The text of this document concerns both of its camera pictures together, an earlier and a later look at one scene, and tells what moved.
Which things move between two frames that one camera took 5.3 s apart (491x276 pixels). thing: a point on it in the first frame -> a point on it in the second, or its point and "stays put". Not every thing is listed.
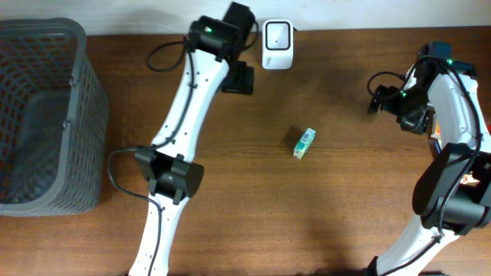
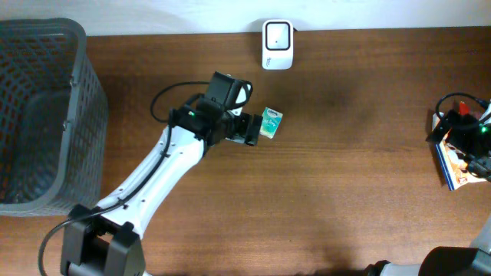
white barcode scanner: x=278 y=44 stays put
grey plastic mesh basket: x=54 y=113 stays put
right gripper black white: x=417 y=123 -> x=463 y=123
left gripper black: x=238 y=77 -> x=252 y=129
